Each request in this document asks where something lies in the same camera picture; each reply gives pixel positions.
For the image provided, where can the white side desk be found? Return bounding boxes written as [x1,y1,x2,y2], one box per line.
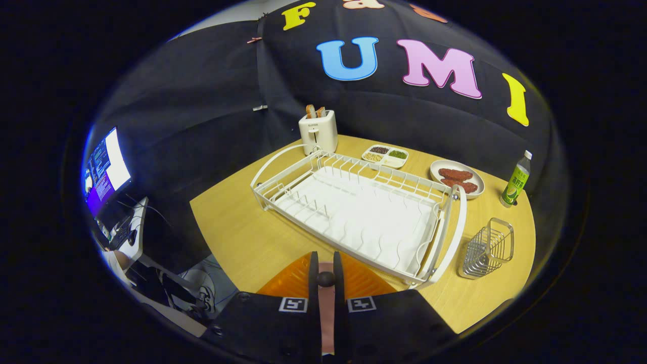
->
[95,196,152,276]

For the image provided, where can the beige round serving dish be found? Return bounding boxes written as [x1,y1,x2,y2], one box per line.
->
[429,159,486,201]

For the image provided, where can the white divided seed dish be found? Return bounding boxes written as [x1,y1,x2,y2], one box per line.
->
[361,144,409,170]

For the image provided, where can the green drink bottle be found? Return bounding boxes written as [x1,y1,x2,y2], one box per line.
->
[500,150,533,208]

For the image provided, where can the black backdrop cloth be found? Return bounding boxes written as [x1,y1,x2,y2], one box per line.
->
[91,0,569,276]

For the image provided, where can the metal wire basket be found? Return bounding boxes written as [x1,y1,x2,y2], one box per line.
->
[458,217,516,280]

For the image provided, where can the red meat patty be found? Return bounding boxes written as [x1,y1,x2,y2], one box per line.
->
[440,177,479,195]
[438,167,474,182]

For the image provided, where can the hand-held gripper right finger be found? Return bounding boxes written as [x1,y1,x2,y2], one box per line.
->
[332,251,458,364]

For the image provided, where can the white wire dish rack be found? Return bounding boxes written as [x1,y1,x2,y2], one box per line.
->
[250,144,469,290]

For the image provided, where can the pink plate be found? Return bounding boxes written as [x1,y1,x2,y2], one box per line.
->
[318,262,336,355]

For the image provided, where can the white toaster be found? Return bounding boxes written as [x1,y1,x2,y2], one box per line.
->
[298,110,339,156]

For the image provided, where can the black office chair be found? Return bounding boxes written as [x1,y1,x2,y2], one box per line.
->
[124,260,212,323]

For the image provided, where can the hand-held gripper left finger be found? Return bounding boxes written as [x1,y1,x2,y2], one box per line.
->
[202,251,323,364]

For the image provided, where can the computer monitor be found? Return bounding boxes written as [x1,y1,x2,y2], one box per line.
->
[82,126,132,219]

